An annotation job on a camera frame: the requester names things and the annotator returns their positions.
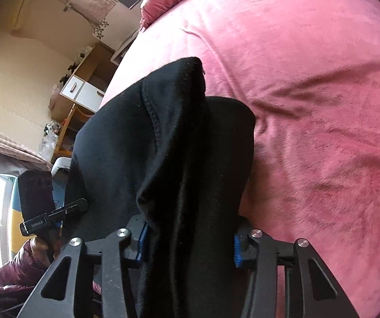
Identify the clear plastic bag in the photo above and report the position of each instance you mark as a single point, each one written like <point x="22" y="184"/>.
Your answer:
<point x="50" y="140"/>

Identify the person's left hand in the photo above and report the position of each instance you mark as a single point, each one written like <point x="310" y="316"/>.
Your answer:
<point x="40" y="245"/>

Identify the floral curtain panel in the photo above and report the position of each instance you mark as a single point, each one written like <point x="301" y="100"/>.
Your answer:
<point x="110" y="26"/>

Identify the wooden desk with white drawers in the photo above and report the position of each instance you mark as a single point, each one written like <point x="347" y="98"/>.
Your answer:
<point x="83" y="89"/>

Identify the blue seat cushion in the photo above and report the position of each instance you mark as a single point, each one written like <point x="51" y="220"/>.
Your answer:
<point x="15" y="198"/>

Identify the black pants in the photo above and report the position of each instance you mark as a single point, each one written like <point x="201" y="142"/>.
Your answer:
<point x="176" y="139"/>

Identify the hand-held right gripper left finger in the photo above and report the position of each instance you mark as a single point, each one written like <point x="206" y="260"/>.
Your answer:
<point x="141" y="242"/>

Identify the yellow cushion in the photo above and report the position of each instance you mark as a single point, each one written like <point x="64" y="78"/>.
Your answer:
<point x="13" y="228"/>

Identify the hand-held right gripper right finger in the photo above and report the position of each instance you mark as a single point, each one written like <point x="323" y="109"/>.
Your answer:
<point x="237" y="251"/>

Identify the pink bed blanket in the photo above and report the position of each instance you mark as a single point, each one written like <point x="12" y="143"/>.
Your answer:
<point x="309" y="106"/>

